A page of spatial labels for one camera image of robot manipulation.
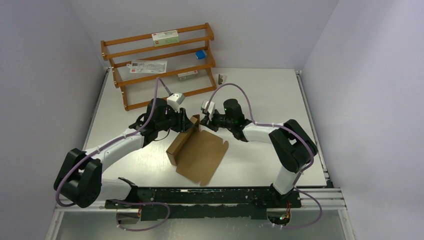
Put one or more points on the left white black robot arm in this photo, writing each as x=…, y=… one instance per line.
x=79, y=181

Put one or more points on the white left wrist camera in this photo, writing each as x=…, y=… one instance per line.
x=175, y=100

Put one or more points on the brown cardboard box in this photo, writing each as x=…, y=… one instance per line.
x=197, y=153

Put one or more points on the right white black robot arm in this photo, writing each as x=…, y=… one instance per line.
x=293, y=147

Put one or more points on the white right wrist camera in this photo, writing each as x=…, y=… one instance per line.
x=208, y=108

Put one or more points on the white flat blister package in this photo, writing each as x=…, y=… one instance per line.
x=147, y=66

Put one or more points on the small grey white clip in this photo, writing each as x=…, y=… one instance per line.
x=221, y=79

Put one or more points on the blue small box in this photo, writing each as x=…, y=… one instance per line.
x=201, y=54

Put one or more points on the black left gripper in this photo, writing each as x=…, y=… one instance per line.
x=183, y=123

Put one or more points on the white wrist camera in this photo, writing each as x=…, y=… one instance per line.
x=175, y=100
x=208, y=108

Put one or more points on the grey white small box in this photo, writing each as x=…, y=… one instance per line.
x=189, y=75

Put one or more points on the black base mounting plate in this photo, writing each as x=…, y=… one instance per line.
x=156, y=203

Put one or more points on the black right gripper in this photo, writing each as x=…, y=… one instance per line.
x=206, y=122

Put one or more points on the orange wooden shelf rack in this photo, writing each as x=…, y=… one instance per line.
x=182, y=55

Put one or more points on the green white box top shelf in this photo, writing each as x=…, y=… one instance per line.
x=165, y=38

